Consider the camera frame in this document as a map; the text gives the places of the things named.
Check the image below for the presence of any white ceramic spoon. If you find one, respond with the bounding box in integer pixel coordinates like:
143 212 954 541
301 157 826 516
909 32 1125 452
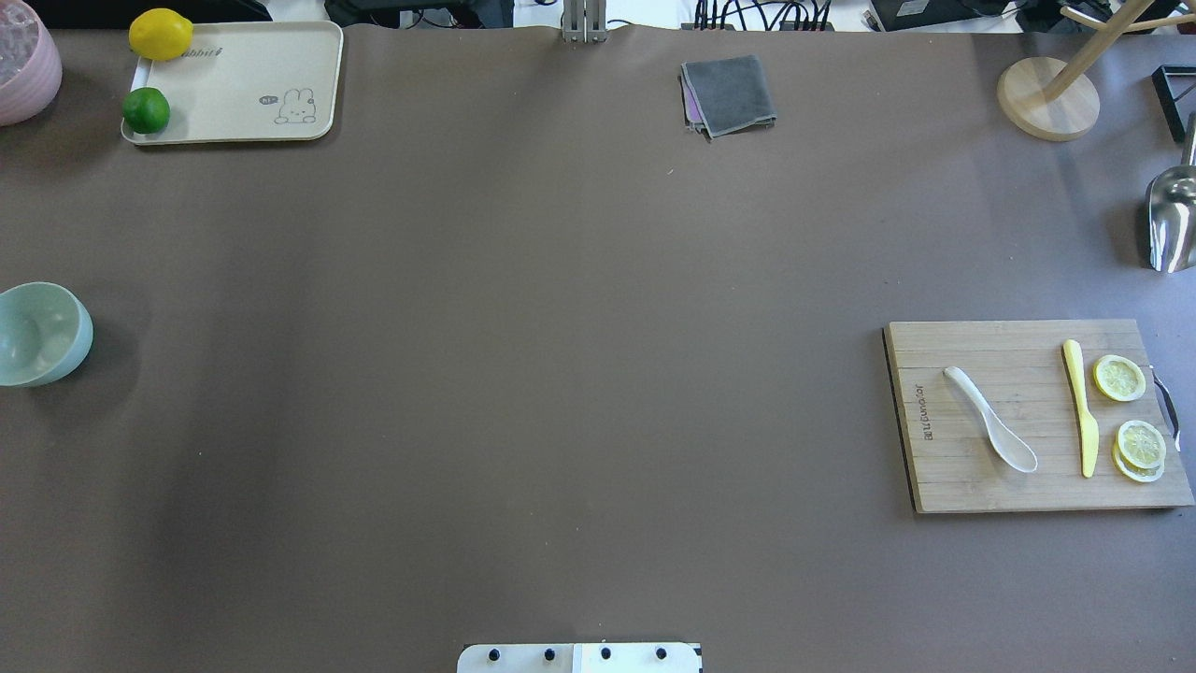
942 365 1039 475

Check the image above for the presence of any light green bowl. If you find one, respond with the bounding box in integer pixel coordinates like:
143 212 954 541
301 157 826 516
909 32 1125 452
1 281 93 387

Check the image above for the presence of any pink ribbed bowl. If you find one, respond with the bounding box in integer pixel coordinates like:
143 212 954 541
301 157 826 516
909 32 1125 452
1 1 63 127

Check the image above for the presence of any grey folded cloth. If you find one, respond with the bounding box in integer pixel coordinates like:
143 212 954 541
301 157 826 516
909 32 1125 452
679 54 777 139

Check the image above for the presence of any bamboo cutting board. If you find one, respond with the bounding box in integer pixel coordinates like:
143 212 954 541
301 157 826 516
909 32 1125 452
883 319 1192 514

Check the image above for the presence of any cream rabbit tray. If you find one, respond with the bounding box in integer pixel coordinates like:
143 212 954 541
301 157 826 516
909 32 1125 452
121 22 344 146

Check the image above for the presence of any yellow plastic knife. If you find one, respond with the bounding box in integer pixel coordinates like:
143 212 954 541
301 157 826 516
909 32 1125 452
1061 339 1102 479

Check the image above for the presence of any green lime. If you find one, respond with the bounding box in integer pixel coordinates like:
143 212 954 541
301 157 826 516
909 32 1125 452
122 88 171 134

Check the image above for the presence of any wooden stand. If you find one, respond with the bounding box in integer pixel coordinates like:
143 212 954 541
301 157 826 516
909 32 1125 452
996 1 1195 142

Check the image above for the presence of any upper lemon slice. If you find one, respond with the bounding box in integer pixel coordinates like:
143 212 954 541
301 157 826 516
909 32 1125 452
1090 354 1147 402

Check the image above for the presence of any lemon slice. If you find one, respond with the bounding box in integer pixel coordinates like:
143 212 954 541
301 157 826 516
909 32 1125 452
1090 354 1147 402
1112 443 1165 484
1115 420 1167 470

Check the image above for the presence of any yellow lemon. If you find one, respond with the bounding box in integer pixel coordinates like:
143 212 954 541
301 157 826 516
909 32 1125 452
127 7 195 61

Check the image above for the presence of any top lower lemon slice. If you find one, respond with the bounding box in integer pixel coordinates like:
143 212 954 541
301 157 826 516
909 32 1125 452
1115 420 1167 470

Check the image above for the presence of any bottom lower lemon slice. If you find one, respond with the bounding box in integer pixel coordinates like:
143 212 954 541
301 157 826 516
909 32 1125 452
1112 443 1165 484

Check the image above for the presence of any metal scoop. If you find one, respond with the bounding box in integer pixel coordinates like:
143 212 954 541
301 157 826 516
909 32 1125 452
1147 112 1195 274

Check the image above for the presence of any grey metal bracket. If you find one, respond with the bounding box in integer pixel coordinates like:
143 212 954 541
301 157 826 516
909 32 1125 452
561 0 609 44

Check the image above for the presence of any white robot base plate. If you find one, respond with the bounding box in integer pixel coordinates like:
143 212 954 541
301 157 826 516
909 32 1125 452
456 640 704 672

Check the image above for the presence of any black frame object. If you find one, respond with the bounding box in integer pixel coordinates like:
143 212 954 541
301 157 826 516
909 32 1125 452
1151 65 1195 143

